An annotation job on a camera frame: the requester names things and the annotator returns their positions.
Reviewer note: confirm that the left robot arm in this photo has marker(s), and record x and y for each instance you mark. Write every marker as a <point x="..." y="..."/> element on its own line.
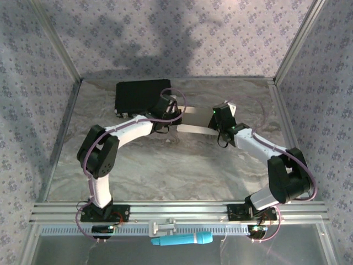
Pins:
<point x="129" y="129"/>

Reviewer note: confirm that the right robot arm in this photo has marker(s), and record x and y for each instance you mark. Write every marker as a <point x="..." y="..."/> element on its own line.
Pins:
<point x="256" y="142"/>

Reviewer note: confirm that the black hard case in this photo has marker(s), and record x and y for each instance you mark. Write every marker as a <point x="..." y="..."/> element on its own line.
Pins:
<point x="138" y="94"/>

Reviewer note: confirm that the small black electronics module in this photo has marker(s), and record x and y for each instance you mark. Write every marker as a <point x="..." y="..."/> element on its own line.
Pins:
<point x="100" y="229"/>
<point x="256" y="231"/>

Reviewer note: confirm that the blue marker pen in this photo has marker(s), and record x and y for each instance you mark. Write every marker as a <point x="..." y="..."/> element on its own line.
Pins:
<point x="182" y="239"/>

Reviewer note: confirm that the grey lower shelf panel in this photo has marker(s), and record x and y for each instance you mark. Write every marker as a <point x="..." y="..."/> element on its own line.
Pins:
<point x="193" y="255"/>

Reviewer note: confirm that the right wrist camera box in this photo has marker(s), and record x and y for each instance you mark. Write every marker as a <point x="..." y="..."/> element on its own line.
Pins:
<point x="232" y="109"/>

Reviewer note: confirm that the aluminium side rail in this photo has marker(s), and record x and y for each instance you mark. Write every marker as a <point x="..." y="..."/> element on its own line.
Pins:
<point x="67" y="116"/>
<point x="282" y="110"/>

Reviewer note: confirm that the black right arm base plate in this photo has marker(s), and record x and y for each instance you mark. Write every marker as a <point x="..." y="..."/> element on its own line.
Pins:
<point x="235" y="212"/>

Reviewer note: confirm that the aluminium frame rail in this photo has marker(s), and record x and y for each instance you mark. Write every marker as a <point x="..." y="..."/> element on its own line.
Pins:
<point x="179" y="211"/>

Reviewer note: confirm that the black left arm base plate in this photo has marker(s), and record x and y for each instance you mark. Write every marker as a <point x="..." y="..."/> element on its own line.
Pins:
<point x="122" y="213"/>

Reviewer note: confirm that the grey metal clamp bracket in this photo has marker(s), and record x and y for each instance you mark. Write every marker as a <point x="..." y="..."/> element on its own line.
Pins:
<point x="162" y="227"/>

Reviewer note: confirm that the aluminium frame post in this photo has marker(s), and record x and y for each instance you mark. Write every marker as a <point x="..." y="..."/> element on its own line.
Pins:
<point x="299" y="38"/>
<point x="56" y="38"/>

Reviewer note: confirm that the aluminium frame leg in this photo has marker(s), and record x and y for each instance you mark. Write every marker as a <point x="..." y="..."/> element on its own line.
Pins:
<point x="326" y="245"/>
<point x="32" y="245"/>

